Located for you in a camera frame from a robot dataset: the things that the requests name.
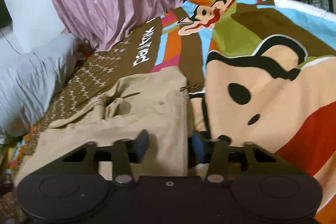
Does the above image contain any light grey pillow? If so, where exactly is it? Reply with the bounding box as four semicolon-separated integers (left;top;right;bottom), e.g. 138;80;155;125
1;34;78;144

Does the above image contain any beige large garment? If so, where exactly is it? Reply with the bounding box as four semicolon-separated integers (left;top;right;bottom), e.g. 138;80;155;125
14;67;194;183

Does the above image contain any brown colourful cartoon bedspread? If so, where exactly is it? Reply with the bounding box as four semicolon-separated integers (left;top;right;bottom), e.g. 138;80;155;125
1;0;335;223

